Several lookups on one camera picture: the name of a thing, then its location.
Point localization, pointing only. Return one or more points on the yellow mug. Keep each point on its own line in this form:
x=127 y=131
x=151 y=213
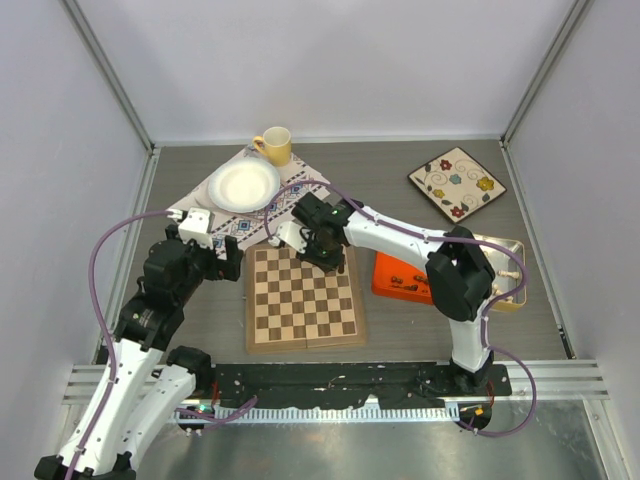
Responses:
x=275 y=144

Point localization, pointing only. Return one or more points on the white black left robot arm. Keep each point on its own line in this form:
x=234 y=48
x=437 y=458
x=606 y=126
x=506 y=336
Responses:
x=130 y=360

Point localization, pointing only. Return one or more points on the gold tray of light pieces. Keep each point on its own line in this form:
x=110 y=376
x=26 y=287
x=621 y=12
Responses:
x=507 y=272

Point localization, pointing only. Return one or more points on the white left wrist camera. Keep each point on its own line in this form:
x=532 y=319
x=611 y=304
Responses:
x=194 y=225

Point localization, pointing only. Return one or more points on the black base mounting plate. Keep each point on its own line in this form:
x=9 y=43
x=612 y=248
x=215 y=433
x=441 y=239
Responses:
x=338 y=386

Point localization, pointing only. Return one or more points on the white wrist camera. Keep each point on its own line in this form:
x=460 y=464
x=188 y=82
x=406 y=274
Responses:
x=289 y=234
x=194 y=225

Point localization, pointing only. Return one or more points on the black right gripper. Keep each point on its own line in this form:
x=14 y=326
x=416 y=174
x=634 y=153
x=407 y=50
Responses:
x=327 y=265

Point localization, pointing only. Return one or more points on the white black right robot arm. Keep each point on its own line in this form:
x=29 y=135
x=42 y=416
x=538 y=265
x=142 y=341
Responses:
x=459 y=275

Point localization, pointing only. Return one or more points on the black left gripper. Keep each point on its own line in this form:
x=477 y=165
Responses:
x=223 y=268

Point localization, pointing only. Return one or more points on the dark chess piece cluster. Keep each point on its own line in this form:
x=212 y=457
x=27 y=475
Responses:
x=415 y=283

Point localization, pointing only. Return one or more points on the wooden chess board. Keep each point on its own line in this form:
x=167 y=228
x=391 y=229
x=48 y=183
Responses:
x=293 y=305

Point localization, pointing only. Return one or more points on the orange plastic tray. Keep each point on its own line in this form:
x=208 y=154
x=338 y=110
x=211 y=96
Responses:
x=387 y=266

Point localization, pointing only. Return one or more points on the aluminium frame rail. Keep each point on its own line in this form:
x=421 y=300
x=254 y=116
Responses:
x=538 y=381

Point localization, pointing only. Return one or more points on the patterned cloth placemat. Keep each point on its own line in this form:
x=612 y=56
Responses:
x=297 y=179

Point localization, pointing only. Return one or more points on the white paper bowl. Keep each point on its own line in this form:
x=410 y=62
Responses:
x=243 y=186

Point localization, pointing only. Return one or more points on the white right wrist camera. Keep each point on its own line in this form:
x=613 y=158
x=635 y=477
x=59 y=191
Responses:
x=289 y=234

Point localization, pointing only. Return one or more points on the floral square plate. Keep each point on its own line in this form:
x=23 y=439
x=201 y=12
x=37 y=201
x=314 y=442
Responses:
x=456 y=184

